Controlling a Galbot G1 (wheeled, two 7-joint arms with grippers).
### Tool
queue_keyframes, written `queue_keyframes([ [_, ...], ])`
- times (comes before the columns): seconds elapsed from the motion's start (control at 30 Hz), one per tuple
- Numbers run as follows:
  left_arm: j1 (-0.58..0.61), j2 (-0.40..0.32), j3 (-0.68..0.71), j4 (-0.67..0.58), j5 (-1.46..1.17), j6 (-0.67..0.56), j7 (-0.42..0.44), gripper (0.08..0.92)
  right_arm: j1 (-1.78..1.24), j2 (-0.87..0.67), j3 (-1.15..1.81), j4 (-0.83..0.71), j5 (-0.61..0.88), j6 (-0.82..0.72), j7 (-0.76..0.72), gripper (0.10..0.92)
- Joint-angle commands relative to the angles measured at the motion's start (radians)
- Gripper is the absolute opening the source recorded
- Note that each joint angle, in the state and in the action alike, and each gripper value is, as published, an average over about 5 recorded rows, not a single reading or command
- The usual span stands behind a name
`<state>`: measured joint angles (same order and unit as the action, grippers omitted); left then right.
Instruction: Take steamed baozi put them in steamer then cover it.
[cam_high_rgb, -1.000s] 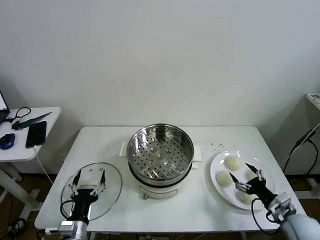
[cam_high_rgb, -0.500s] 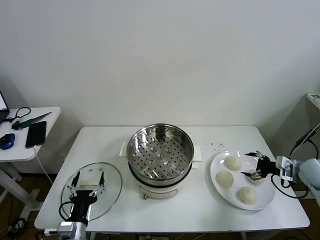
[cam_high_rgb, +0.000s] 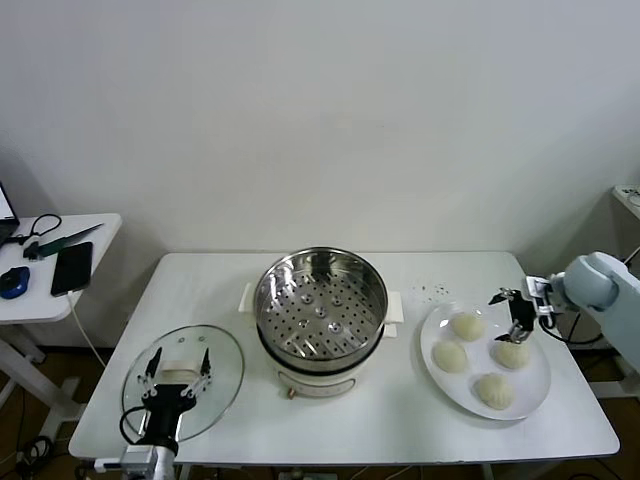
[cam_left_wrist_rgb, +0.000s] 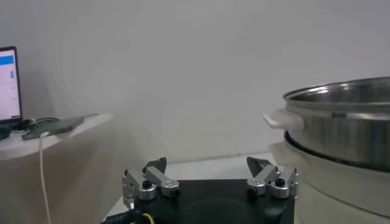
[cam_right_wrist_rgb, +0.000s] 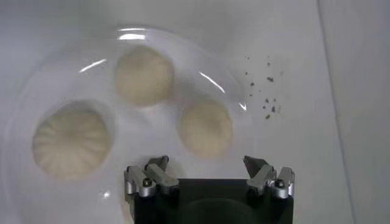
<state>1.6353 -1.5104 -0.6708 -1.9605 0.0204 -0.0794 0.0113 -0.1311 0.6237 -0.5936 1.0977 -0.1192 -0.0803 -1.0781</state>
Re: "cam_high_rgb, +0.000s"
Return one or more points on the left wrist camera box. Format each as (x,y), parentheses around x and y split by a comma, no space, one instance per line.
(107,465)

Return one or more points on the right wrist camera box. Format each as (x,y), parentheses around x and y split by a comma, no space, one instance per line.
(536,289)

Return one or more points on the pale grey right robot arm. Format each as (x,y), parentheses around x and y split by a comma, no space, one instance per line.
(590,282)

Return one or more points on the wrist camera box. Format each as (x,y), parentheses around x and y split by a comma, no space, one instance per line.
(107,465)
(536,289)

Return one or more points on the white table base bar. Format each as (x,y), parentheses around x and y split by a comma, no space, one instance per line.
(631,375)

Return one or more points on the dark green flat tool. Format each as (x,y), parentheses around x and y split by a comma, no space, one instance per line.
(65,240)

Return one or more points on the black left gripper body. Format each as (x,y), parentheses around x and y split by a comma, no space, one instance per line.
(162,415)

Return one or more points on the black plug adapter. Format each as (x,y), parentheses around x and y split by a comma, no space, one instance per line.
(32,250)

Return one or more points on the steel steamer pot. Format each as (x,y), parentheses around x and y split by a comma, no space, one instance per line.
(315,382)

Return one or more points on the round glass pot lid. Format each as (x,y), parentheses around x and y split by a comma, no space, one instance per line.
(220,360)

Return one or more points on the large white plate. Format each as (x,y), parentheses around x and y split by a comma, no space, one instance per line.
(530,385)

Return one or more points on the white cabinet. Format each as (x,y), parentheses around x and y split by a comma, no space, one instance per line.
(622,225)

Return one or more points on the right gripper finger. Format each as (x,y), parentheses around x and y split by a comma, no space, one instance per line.
(519,334)
(502,295)

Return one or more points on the black smartphone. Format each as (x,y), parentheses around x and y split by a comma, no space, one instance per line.
(72,268)

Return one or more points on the stainless steel steamer basket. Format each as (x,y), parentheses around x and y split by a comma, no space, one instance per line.
(280,300)

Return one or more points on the white side table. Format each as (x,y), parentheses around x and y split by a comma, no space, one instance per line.
(40,310)

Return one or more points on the black laptop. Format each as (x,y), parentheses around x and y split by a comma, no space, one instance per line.
(6,227)

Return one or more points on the white socket strip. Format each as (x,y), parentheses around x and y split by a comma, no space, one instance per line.
(632,197)

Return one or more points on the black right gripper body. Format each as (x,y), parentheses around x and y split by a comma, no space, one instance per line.
(524,311)

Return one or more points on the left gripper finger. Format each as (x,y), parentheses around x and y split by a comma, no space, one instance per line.
(206,367)
(154,365)

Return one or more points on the blue computer mouse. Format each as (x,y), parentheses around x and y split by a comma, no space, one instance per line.
(14,282)

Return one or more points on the white steamed baozi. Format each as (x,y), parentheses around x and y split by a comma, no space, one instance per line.
(469,326)
(511,356)
(449,356)
(493,391)

